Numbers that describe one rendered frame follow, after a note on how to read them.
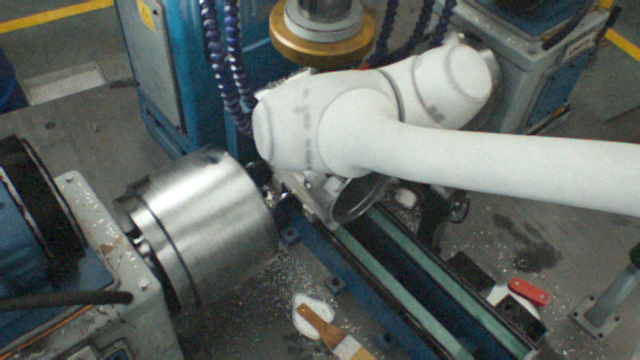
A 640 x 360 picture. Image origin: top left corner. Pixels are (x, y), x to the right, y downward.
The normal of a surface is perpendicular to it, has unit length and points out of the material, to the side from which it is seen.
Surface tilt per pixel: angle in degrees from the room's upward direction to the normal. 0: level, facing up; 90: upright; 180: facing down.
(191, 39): 90
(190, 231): 32
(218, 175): 6
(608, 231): 0
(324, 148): 68
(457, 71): 27
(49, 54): 0
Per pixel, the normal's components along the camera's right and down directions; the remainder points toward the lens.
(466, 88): 0.39, -0.04
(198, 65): 0.63, 0.61
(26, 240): 0.60, 0.33
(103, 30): 0.05, -0.64
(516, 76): -0.77, 0.47
